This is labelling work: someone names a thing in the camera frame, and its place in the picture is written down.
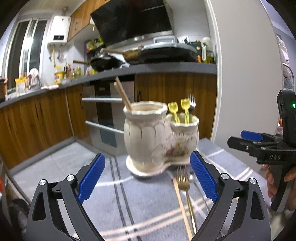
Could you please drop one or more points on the wooden wall cabinet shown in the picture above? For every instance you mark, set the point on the wooden wall cabinet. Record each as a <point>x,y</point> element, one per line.
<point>79,18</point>

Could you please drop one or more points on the condiment bottle rack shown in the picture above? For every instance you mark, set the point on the condiment bottle rack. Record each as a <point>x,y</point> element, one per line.
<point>94,44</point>

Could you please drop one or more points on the glass balcony door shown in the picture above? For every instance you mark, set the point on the glass balcony door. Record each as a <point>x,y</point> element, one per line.
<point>25,51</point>

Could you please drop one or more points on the yellow plastic fruit fork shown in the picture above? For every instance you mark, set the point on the yellow plastic fruit fork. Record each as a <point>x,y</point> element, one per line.
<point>173,107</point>
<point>185,104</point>

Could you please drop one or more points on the grey kitchen countertop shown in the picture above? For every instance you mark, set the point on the grey kitchen countertop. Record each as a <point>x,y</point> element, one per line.
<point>173,68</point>

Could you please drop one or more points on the white plastic bag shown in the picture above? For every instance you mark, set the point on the white plastic bag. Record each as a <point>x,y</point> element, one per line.
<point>34,77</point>

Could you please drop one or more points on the yellow oil bottle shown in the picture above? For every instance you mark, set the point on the yellow oil bottle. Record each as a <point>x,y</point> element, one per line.
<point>58,78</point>

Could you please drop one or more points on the white wall socket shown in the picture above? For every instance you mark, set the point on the white wall socket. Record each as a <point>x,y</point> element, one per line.
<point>183,39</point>

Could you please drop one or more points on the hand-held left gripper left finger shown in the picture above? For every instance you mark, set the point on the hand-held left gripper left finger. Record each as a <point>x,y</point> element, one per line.
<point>91,178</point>

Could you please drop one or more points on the silver metal fork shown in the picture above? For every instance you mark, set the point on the silver metal fork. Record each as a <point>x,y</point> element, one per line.
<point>192,100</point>

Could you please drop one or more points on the large black griddle pan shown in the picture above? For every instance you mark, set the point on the large black griddle pan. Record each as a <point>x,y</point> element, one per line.
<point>166,55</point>

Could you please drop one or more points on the black range hood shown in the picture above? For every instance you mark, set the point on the black range hood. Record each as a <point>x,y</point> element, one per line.
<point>129,20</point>

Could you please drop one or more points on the cream ceramic floral utensil holder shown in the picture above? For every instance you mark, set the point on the cream ceramic floral utensil holder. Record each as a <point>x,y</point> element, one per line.
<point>143,139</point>

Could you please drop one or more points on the person's right hand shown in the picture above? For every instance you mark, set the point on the person's right hand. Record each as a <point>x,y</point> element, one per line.
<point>269,183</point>

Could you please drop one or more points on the white kettle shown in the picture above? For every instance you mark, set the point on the white kettle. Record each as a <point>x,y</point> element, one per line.
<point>207,44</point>

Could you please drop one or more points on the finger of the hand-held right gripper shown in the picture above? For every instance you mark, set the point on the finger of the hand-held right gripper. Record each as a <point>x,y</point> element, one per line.
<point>240,143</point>
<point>251,135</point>

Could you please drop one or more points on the white water heater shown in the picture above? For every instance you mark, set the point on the white water heater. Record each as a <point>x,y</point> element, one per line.
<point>59,30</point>

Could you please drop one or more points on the dark green appliance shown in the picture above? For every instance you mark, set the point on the dark green appliance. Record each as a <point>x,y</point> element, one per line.
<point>193,49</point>

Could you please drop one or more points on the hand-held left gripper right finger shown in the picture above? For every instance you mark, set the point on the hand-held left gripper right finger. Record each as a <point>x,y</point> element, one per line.
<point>204,176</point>

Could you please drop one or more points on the stainless steel oven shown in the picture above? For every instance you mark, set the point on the stainless steel oven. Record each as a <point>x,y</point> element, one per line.
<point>104,120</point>

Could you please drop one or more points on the white dish cloth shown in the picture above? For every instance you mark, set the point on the white dish cloth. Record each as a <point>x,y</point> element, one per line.
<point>50,87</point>

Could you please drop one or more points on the gold metal fork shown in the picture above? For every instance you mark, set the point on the gold metal fork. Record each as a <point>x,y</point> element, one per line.
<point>183,180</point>

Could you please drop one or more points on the black frying pan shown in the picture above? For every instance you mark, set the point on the black frying pan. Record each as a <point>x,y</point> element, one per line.
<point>105,63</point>

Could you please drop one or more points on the yellow food packet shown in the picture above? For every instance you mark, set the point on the yellow food packet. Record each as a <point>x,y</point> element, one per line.
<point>20,84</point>

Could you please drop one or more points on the grey plaid tablecloth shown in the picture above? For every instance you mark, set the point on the grey plaid tablecloth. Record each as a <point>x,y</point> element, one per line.
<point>148,204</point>

